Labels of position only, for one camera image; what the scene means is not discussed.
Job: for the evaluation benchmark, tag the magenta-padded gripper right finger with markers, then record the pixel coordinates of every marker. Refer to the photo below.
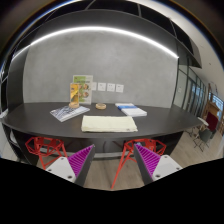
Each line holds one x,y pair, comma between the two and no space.
165,165

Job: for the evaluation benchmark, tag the grey-blue magazine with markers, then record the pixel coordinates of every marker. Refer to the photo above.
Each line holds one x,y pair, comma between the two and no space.
68,113

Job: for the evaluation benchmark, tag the yellow card in wooden base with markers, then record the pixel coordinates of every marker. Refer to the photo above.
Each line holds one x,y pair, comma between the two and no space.
74,91

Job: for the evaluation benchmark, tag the cream towel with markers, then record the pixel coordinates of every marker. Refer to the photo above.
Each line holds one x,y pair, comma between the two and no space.
108,124

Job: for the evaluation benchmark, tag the plain white book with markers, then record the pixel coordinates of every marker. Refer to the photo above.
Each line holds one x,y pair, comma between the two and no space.
135,112

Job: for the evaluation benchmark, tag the white wall socket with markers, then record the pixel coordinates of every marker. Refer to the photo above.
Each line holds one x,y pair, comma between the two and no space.
94,86
101,86
119,88
110,87

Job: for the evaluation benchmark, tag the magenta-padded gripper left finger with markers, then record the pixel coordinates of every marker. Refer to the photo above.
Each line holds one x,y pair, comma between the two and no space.
63,166

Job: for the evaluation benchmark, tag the white LED light strip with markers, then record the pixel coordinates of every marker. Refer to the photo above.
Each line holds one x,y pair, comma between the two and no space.
100,28

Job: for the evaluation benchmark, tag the beige tape roll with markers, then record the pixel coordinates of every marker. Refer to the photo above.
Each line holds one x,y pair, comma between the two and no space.
97,106

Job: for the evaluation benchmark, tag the grey chair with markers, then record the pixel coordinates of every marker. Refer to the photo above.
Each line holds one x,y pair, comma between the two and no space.
206,136

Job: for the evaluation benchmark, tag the white booklet with blue stripe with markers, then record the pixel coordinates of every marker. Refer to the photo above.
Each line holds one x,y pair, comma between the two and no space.
126,106

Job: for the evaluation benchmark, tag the green leaflet sign stand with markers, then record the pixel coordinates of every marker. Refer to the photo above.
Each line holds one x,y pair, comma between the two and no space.
87,80

